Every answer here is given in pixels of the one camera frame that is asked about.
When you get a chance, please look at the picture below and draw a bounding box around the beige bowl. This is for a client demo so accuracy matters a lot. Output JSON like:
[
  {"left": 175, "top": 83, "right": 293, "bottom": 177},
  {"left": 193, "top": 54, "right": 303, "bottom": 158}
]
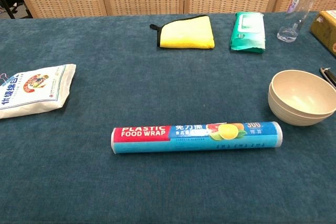
[
  {"left": 267, "top": 83, "right": 334, "bottom": 127},
  {"left": 270, "top": 69, "right": 336, "bottom": 116}
]

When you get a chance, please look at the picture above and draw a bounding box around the blue table cloth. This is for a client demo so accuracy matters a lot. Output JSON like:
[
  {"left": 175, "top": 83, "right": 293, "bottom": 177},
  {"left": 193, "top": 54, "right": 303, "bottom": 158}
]
[{"left": 0, "top": 11, "right": 336, "bottom": 224}]

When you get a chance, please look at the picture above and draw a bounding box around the plastic food wrap roll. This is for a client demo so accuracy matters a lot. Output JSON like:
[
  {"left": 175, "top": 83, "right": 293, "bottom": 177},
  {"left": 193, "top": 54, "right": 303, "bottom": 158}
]
[{"left": 110, "top": 121, "right": 284, "bottom": 155}]

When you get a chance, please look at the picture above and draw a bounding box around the yellow microfiber cloth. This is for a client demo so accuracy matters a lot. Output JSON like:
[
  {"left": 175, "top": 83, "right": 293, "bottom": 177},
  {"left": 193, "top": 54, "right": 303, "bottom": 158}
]
[{"left": 149, "top": 15, "right": 215, "bottom": 50}]

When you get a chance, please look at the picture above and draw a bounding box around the green wet wipes pack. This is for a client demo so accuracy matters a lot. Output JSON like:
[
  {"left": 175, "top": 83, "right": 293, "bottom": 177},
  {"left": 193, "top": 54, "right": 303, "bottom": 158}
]
[{"left": 229, "top": 12, "right": 266, "bottom": 54}]

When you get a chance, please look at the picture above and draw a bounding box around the white sugar bag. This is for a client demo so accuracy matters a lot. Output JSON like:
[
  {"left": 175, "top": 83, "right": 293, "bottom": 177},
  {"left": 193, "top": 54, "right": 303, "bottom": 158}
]
[{"left": 0, "top": 63, "right": 77, "bottom": 120}]

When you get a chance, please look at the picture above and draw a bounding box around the clear plastic water bottle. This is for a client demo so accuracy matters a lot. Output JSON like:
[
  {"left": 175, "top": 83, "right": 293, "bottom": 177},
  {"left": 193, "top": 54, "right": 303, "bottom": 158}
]
[{"left": 277, "top": 0, "right": 322, "bottom": 43}]

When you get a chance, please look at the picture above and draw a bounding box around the black and white pen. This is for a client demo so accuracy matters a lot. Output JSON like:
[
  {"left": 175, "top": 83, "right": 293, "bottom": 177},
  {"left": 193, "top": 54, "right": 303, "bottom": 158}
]
[{"left": 319, "top": 67, "right": 336, "bottom": 90}]

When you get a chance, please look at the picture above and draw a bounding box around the gold cardboard box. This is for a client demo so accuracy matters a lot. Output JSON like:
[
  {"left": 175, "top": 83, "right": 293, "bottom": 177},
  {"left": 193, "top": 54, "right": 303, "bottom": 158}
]
[{"left": 310, "top": 10, "right": 336, "bottom": 57}]

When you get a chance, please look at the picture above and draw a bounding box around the black tripod stand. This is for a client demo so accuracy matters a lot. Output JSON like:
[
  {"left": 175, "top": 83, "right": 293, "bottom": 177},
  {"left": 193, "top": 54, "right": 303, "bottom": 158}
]
[{"left": 0, "top": 0, "right": 16, "bottom": 19}]

